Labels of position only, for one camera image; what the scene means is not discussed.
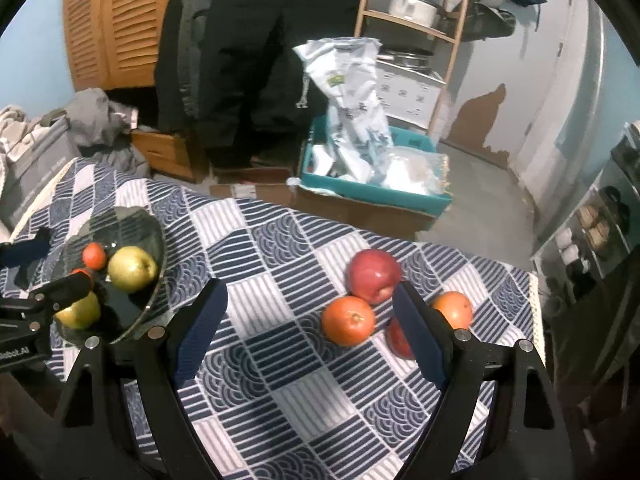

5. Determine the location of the grey tote bag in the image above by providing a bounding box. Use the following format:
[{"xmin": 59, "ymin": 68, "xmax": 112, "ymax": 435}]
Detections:
[{"xmin": 0, "ymin": 115, "xmax": 83, "ymax": 231}]

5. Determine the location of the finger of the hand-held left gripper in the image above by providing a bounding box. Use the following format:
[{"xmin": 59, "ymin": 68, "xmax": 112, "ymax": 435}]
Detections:
[
  {"xmin": 0, "ymin": 227, "xmax": 52, "ymax": 291},
  {"xmin": 27, "ymin": 270, "xmax": 95, "ymax": 313}
]

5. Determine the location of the yellow-green mango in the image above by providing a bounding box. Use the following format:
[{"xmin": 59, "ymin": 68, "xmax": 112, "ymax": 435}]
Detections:
[
  {"xmin": 108, "ymin": 246, "xmax": 158, "ymax": 294},
  {"xmin": 54, "ymin": 291, "xmax": 102, "ymax": 331}
]

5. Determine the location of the wooden louvered wardrobe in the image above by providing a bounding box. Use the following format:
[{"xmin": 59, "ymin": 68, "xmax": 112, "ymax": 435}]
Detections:
[{"xmin": 62, "ymin": 0, "xmax": 186, "ymax": 92}]

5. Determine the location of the grey backpack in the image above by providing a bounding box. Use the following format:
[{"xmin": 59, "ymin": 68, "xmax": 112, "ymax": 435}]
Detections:
[{"xmin": 450, "ymin": 0, "xmax": 517, "ymax": 43}]

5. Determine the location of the grey clothing pile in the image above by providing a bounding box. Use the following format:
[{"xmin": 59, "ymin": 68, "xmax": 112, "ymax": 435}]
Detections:
[{"xmin": 65, "ymin": 87, "xmax": 153, "ymax": 178}]

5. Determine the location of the white cooking pot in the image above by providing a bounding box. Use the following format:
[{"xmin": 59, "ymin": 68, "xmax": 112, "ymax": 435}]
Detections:
[{"xmin": 389, "ymin": 0, "xmax": 446, "ymax": 28}]

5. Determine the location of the teal plastic basket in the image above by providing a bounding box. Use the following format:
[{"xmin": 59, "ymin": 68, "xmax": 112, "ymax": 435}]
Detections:
[{"xmin": 297, "ymin": 115, "xmax": 453, "ymax": 218}]

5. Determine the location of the white door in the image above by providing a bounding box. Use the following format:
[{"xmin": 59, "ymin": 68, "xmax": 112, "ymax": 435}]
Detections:
[{"xmin": 500, "ymin": 0, "xmax": 601, "ymax": 171}]

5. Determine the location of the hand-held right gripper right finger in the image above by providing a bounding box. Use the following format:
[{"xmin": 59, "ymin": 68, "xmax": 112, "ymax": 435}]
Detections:
[{"xmin": 392, "ymin": 282, "xmax": 574, "ymax": 480}]

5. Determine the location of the white shoe rack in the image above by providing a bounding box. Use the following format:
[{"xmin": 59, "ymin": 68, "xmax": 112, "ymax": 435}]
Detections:
[{"xmin": 530, "ymin": 120, "xmax": 640, "ymax": 311}]

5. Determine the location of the large orange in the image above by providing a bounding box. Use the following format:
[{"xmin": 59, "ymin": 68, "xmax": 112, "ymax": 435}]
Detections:
[
  {"xmin": 321, "ymin": 295, "xmax": 377, "ymax": 347},
  {"xmin": 431, "ymin": 291, "xmax": 474, "ymax": 331}
]

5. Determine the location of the white printed rice bag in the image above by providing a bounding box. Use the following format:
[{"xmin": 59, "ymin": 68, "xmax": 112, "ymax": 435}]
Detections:
[{"xmin": 292, "ymin": 36, "xmax": 393, "ymax": 183}]

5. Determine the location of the brown cardboard box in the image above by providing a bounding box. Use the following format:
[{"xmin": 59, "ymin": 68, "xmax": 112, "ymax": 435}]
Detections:
[{"xmin": 290, "ymin": 185, "xmax": 438, "ymax": 241}]

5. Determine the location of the black hooded coat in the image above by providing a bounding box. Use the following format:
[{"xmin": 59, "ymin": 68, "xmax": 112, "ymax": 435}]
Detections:
[{"xmin": 154, "ymin": 0, "xmax": 363, "ymax": 171}]

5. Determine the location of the dark glass bowl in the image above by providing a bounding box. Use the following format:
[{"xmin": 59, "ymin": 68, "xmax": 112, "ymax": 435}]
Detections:
[{"xmin": 52, "ymin": 206, "xmax": 168, "ymax": 346}]

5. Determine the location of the beige towel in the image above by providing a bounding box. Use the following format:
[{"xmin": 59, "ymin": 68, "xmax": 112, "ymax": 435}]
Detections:
[{"xmin": 0, "ymin": 105, "xmax": 41, "ymax": 161}]

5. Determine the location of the wooden drawer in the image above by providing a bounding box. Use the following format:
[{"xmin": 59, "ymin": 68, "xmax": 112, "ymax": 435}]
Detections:
[{"xmin": 131, "ymin": 127, "xmax": 211, "ymax": 183}]

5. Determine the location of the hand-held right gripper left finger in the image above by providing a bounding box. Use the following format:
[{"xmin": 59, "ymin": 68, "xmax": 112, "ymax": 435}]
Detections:
[{"xmin": 50, "ymin": 278, "xmax": 229, "ymax": 480}]

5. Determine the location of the clear plastic bag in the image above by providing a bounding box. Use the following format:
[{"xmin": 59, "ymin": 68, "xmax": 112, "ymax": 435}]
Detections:
[{"xmin": 382, "ymin": 147, "xmax": 448, "ymax": 196}]

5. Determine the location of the blue white patterned tablecloth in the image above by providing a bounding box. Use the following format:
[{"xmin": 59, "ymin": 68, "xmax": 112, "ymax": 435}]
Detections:
[{"xmin": 0, "ymin": 157, "xmax": 543, "ymax": 480}]

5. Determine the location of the wooden shelf unit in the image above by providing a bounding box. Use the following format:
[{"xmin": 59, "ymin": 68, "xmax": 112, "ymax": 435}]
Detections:
[{"xmin": 354, "ymin": 0, "xmax": 475, "ymax": 136}]

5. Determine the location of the red apple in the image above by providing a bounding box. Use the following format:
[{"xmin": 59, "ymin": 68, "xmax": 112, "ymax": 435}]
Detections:
[
  {"xmin": 386, "ymin": 316, "xmax": 416, "ymax": 360},
  {"xmin": 346, "ymin": 248, "xmax": 404, "ymax": 305}
]

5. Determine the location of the flat cardboard package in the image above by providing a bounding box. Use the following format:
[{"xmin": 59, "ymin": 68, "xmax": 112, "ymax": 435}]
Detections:
[{"xmin": 209, "ymin": 182, "xmax": 301, "ymax": 206}]

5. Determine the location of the white patterned storage basket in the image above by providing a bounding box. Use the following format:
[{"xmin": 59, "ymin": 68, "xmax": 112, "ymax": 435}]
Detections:
[{"xmin": 375, "ymin": 60, "xmax": 446, "ymax": 128}]

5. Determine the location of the steel steamer pot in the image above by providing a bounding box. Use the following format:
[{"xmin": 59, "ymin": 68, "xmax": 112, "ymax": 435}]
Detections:
[{"xmin": 377, "ymin": 49, "xmax": 435, "ymax": 72}]

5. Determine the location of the grey hanging jacket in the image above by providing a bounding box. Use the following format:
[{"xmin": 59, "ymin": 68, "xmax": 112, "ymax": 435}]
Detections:
[{"xmin": 175, "ymin": 0, "xmax": 221, "ymax": 121}]

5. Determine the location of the silver duct pipe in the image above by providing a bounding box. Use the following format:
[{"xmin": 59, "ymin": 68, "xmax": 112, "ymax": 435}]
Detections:
[{"xmin": 530, "ymin": 0, "xmax": 621, "ymax": 256}]

